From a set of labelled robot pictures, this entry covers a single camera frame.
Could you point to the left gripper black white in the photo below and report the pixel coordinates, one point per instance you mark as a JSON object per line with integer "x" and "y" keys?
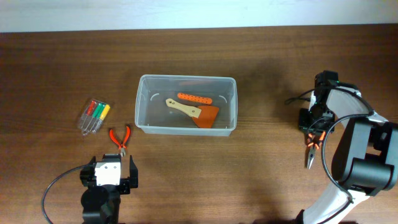
{"x": 126, "y": 183}

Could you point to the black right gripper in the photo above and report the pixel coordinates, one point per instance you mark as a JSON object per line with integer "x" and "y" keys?
{"x": 304, "y": 125}

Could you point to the orange black long nose pliers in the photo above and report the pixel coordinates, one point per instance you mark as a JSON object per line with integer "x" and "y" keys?
{"x": 313, "y": 143}

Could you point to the orange socket bit holder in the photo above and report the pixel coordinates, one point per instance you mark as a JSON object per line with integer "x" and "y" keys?
{"x": 196, "y": 99}

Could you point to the wooden handled orange scraper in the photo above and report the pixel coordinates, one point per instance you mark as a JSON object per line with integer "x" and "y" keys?
{"x": 202, "y": 116}

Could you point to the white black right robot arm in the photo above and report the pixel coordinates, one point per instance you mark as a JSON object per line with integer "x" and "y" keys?
{"x": 358, "y": 147}

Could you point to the clear plastic container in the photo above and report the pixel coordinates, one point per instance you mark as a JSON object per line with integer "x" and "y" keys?
{"x": 160, "y": 109}

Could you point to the red black diagonal cutters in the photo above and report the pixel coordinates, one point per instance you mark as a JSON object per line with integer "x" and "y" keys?
{"x": 122, "y": 144}

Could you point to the clear screwdriver set case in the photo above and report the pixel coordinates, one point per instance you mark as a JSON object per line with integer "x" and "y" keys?
{"x": 88, "y": 124}

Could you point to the yellow handled screwdriver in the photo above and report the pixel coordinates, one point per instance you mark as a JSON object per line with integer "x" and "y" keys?
{"x": 104, "y": 112}

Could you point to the green handled screwdriver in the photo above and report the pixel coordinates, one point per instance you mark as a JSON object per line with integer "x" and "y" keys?
{"x": 98, "y": 110}

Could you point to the red handled screwdriver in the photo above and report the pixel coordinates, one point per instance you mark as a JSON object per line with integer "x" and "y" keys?
{"x": 91, "y": 108}

